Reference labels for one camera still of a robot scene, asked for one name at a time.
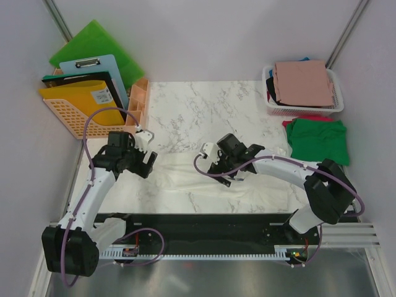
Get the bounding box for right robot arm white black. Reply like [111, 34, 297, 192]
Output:
[201, 134, 356, 244]

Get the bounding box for pink folded t shirt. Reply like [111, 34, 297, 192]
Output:
[273, 60, 334, 108]

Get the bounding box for black garment in basket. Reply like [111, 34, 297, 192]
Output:
[265, 77, 276, 101]

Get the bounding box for green t shirt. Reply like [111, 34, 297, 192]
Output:
[285, 119, 350, 166]

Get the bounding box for red t shirt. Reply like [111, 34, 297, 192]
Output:
[282, 115, 333, 129]

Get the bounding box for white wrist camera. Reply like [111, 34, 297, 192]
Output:
[134, 124, 154, 153]
[199, 142, 220, 165]

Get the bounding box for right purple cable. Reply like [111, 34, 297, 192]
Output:
[193, 154, 366, 269]

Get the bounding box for green plastic board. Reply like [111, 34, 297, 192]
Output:
[49, 20, 145, 88]

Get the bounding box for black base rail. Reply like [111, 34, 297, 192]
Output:
[95, 212, 359, 256]

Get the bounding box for white laundry basket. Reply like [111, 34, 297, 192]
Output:
[262, 65, 344, 116]

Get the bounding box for light blue clipboard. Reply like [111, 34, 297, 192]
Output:
[59, 54, 129, 108]

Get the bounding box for white printed t shirt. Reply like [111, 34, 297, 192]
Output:
[136, 147, 298, 202]

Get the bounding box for orange mesh file holder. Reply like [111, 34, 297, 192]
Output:
[43, 68, 137, 140]

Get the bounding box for peach compartment organizer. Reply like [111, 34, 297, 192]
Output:
[128, 77, 150, 129]

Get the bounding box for purple cable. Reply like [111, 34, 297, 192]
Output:
[60, 107, 165, 288]
[193, 154, 366, 269]

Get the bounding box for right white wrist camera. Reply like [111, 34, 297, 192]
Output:
[199, 142, 220, 165]

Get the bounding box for yellow folder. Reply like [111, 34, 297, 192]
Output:
[39, 80, 125, 126]

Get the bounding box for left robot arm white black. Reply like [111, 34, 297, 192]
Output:
[41, 130, 157, 277]

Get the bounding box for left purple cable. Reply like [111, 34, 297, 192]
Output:
[60, 107, 165, 288]

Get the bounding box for black folder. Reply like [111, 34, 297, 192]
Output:
[41, 71, 127, 106]

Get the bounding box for white cable duct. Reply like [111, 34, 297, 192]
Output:
[99, 244, 290, 261]

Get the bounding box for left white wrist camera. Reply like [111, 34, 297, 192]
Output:
[134, 124, 154, 153]

